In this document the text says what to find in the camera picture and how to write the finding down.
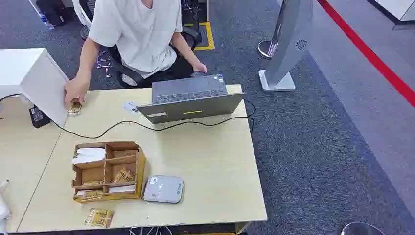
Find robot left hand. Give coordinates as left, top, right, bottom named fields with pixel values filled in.
left=0, top=179, right=12, bottom=235

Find person's right hand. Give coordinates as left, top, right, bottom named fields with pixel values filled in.
left=64, top=77, right=91, bottom=108

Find grey laptop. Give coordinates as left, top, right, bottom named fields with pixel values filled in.
left=136, top=74, right=246, bottom=125

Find black power adapter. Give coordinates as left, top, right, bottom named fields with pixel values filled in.
left=28, top=104, right=52, bottom=129

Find black office chair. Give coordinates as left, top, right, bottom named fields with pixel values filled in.
left=107, top=25, right=202, bottom=89

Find white tag card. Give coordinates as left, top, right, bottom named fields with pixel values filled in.
left=122, top=101, right=139, bottom=114

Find person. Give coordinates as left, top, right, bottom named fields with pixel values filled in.
left=64, top=0, right=208, bottom=108

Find white card stack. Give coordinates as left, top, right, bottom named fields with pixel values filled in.
left=71, top=147, right=107, bottom=165

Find white chair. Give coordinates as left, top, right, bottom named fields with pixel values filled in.
left=71, top=0, right=97, bottom=40

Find clear water bottle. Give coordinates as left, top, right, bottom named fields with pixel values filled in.
left=28, top=0, right=55, bottom=31

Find black bag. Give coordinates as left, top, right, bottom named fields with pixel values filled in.
left=35, top=0, right=70, bottom=27

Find silver kiosk stand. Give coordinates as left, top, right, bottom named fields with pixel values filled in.
left=258, top=0, right=315, bottom=93

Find gold card bundle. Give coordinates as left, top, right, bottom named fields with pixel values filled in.
left=111, top=168, right=137, bottom=185

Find wooden compartment box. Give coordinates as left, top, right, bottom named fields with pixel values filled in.
left=71, top=141, right=147, bottom=204

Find white flat card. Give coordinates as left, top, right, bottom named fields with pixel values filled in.
left=107, top=184, right=137, bottom=194

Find white counter unit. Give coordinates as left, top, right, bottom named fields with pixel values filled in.
left=366, top=0, right=415, bottom=31

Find thin black cable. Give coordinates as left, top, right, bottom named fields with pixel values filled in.
left=0, top=93, right=22, bottom=102

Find chrome stanchion post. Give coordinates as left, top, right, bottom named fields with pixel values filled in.
left=257, top=0, right=288, bottom=60

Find black power cable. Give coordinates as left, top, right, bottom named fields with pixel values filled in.
left=51, top=98, right=257, bottom=140

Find white cables under desk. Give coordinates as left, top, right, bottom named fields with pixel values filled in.
left=128, top=226, right=173, bottom=235

